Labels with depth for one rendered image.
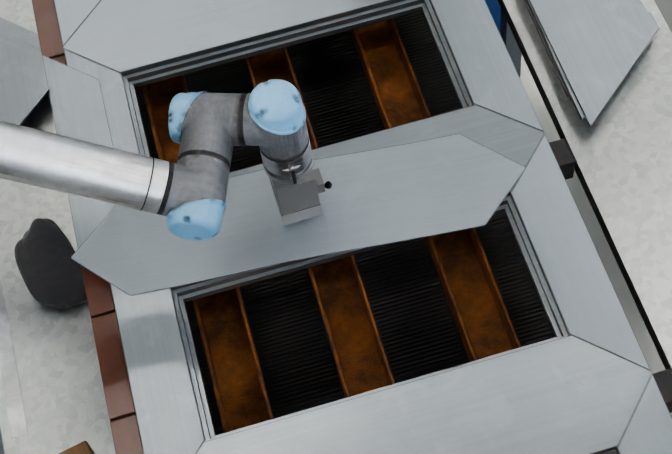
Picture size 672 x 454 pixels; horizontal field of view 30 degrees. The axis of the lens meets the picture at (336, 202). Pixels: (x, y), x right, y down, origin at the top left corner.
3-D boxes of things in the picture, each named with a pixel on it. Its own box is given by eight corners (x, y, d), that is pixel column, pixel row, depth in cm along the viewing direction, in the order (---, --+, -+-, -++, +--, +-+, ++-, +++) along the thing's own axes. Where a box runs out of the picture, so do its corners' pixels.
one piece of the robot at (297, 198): (333, 163, 182) (342, 220, 196) (317, 116, 187) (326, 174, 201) (269, 181, 182) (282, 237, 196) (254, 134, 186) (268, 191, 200)
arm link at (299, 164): (301, 114, 185) (316, 158, 181) (305, 132, 189) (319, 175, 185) (253, 128, 184) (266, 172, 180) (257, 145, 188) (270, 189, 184)
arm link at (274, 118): (245, 73, 176) (305, 75, 175) (256, 118, 185) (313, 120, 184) (238, 119, 172) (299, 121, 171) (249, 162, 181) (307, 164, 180)
